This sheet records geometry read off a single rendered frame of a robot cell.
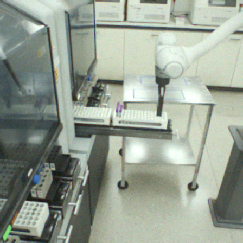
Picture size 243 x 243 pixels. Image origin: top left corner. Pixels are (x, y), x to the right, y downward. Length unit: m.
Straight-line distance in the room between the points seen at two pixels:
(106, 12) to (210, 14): 1.32
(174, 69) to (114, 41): 2.65
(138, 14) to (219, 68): 1.34
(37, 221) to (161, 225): 1.21
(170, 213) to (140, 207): 0.23
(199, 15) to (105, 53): 1.33
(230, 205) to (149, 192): 0.61
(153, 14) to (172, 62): 2.55
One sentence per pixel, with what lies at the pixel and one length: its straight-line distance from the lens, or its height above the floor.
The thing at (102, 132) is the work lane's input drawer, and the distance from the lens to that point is 1.47.
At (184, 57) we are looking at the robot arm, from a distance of 1.14.
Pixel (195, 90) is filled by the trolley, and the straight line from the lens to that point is 1.94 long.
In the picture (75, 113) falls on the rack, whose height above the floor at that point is 0.86.
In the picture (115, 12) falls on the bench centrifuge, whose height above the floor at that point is 1.03.
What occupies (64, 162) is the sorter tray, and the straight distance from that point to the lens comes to 1.22.
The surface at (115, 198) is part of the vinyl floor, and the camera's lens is 2.15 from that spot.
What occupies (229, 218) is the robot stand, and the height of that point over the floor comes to 0.06.
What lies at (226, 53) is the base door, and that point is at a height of 0.56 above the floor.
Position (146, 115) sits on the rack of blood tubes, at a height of 0.86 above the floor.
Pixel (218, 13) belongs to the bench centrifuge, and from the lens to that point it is 3.71.
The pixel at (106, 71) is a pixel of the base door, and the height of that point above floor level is 0.21.
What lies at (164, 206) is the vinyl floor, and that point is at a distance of 2.13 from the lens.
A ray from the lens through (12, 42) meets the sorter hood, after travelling 0.80.
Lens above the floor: 1.61
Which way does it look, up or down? 31 degrees down
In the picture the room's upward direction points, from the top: 1 degrees clockwise
